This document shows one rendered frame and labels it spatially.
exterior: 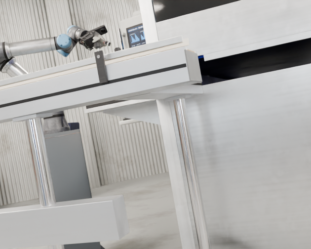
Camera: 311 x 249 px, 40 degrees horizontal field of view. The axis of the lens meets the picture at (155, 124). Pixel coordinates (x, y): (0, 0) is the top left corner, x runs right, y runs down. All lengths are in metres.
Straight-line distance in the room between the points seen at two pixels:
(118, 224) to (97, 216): 0.07
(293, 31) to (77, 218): 1.17
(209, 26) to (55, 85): 0.91
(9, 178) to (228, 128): 4.75
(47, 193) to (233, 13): 1.12
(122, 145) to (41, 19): 2.14
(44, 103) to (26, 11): 5.27
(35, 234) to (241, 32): 1.19
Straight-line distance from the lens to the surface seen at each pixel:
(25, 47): 2.50
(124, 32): 3.30
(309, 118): 1.93
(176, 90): 1.59
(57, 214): 1.39
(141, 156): 6.38
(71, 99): 1.29
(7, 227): 1.51
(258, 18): 1.96
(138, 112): 2.19
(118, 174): 6.35
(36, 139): 1.41
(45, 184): 1.42
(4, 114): 1.43
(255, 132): 1.94
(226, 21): 1.98
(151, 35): 2.07
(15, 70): 2.62
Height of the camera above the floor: 0.75
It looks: level
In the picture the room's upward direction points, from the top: 10 degrees counter-clockwise
